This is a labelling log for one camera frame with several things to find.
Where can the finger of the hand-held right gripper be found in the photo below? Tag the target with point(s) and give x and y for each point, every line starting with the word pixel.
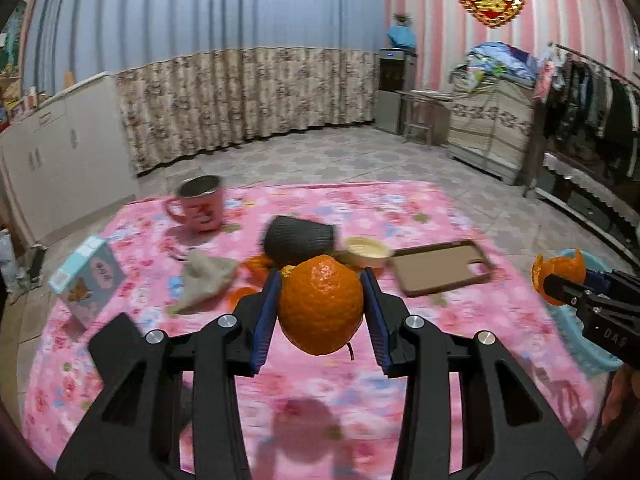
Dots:
pixel 565 287
pixel 600 279

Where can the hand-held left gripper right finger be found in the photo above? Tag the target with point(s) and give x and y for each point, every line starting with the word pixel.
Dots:
pixel 372 310

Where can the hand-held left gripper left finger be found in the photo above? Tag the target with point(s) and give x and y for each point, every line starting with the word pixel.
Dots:
pixel 265 310

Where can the orange peel piece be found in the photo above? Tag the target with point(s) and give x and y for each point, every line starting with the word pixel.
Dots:
pixel 242 296

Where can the large orange peel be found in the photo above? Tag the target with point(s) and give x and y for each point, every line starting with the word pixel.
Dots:
pixel 540 272

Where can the light blue plastic basket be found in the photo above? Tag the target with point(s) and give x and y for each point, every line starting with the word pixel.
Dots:
pixel 590 360

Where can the orange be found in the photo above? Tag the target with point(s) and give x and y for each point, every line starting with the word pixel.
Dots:
pixel 320 305

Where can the cream round lid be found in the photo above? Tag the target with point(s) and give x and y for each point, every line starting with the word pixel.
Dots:
pixel 367 250

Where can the grey cloth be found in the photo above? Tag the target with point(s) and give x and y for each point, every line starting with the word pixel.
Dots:
pixel 205 275

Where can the black textured pouch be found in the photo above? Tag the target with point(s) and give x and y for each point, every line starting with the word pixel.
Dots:
pixel 300 237

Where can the brown phone case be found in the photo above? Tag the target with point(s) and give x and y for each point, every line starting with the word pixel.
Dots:
pixel 440 267

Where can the low table with lace cloth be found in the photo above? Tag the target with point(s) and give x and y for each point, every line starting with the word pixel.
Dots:
pixel 590 190

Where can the pink cartoon mug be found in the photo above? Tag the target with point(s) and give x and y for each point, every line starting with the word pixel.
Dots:
pixel 200 205

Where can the pink floral tablecloth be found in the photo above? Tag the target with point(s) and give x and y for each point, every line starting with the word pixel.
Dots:
pixel 150 375

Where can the rack of hanging clothes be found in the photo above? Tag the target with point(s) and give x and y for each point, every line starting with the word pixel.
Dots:
pixel 595 105

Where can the cabinet under patterned cloth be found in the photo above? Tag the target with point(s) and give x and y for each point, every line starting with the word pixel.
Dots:
pixel 487 130

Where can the light blue carton box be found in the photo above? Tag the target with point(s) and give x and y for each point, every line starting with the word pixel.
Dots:
pixel 90 280

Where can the small folding table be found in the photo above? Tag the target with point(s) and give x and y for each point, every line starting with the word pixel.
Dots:
pixel 425 97

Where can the grey water dispenser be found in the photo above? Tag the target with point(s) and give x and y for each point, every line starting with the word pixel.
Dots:
pixel 392 90

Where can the dark dustpan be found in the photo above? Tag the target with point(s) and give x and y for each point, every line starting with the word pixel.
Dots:
pixel 35 262

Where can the pile of clothes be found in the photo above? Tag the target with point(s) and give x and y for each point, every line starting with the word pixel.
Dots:
pixel 500 60

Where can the white cabinet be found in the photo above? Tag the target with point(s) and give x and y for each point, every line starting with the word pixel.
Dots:
pixel 60 160

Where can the white plastic bag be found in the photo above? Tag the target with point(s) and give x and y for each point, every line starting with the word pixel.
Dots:
pixel 7 260

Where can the blue covered water bottle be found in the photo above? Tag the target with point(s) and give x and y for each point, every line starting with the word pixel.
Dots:
pixel 401 37

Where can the blue and floral curtain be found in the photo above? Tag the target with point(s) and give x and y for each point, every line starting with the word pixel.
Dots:
pixel 200 35

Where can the small potted plant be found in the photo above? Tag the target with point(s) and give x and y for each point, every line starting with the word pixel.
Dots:
pixel 402 20

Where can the yellow cup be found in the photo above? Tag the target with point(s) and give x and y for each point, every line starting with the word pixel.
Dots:
pixel 69 78

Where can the green wall poster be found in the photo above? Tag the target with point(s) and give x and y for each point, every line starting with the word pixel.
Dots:
pixel 10 45

